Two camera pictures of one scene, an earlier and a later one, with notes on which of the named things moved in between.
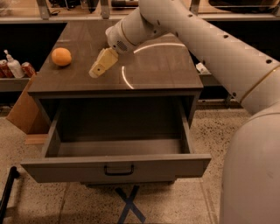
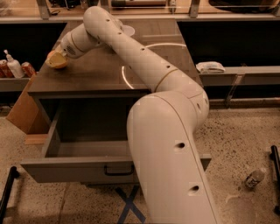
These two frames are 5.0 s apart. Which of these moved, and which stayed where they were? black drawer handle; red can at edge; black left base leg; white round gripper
Moved: white round gripper
Stayed: black left base leg; red can at edge; black drawer handle
